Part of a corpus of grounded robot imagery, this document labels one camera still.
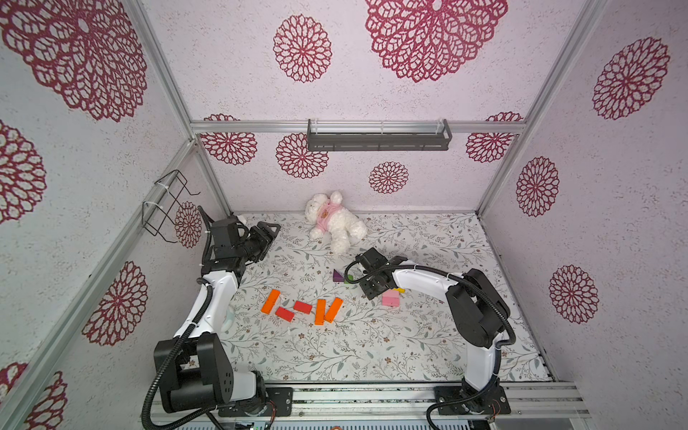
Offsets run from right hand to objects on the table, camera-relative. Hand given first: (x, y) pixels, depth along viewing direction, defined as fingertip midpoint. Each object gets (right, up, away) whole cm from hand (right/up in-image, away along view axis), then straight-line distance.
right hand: (368, 284), depth 95 cm
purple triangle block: (-11, +2, +3) cm, 12 cm away
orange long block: (-34, -6, -2) cm, 35 cm away
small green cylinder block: (-7, +5, -14) cm, 16 cm away
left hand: (-30, +18, -12) cm, 37 cm away
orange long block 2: (-17, -9, -4) cm, 19 cm away
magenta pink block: (+9, -6, -2) cm, 10 cm away
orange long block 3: (-12, -8, -3) cm, 15 cm away
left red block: (-29, -9, -4) cm, 31 cm away
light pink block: (+8, -4, 0) cm, 9 cm away
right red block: (-23, -8, -3) cm, 24 cm away
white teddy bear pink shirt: (-13, +24, +13) cm, 31 cm away
